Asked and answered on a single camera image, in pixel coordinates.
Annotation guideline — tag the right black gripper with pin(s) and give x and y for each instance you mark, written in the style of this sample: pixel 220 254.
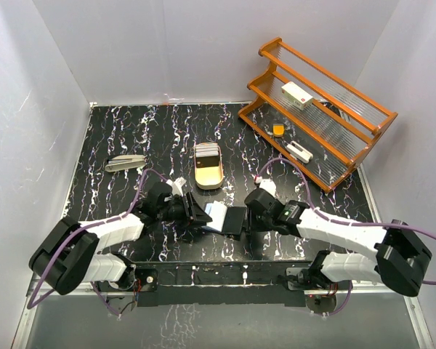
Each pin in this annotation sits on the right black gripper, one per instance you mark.
pixel 251 223

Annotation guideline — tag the orange small container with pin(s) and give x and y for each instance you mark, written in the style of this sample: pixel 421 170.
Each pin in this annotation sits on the orange small container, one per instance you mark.
pixel 278 130

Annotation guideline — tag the stack of credit cards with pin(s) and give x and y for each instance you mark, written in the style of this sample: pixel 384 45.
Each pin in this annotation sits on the stack of credit cards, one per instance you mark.
pixel 207 155

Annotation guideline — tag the beige oval card tray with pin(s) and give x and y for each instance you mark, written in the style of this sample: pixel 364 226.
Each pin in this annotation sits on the beige oval card tray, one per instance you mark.
pixel 210 178

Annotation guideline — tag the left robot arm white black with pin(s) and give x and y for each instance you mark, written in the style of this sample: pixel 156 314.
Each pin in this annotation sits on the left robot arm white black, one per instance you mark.
pixel 73 252

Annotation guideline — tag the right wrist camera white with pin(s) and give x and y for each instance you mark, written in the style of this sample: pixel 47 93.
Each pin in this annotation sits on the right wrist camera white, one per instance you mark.
pixel 265 184

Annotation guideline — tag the white red small box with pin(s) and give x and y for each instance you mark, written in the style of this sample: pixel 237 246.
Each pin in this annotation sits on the white red small box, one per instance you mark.
pixel 296 95

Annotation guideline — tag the orange wooden shelf rack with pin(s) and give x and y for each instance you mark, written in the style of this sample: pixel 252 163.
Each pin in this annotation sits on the orange wooden shelf rack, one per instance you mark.
pixel 339 128

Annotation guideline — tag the black leather card holder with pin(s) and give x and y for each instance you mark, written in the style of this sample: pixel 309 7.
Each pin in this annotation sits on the black leather card holder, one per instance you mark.
pixel 225 219

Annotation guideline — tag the white small device on shelf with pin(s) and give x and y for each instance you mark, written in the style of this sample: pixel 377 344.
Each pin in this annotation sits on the white small device on shelf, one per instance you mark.
pixel 298 152

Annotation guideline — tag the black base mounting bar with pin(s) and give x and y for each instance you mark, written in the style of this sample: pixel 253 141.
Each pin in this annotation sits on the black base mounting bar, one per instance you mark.
pixel 256 282

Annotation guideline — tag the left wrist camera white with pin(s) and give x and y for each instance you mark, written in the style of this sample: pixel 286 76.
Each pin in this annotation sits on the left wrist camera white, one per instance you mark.
pixel 177 184

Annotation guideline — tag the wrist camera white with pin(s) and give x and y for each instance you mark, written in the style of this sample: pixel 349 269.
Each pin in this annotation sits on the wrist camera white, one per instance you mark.
pixel 177 184
pixel 265 184

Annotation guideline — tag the beige grey stapler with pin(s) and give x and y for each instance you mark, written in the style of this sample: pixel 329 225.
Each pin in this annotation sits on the beige grey stapler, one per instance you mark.
pixel 124 162

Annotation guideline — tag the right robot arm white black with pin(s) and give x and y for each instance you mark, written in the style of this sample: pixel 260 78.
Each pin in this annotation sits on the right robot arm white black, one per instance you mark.
pixel 392 255

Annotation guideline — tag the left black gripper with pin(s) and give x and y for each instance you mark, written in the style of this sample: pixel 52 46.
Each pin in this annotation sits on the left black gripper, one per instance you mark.
pixel 194 211

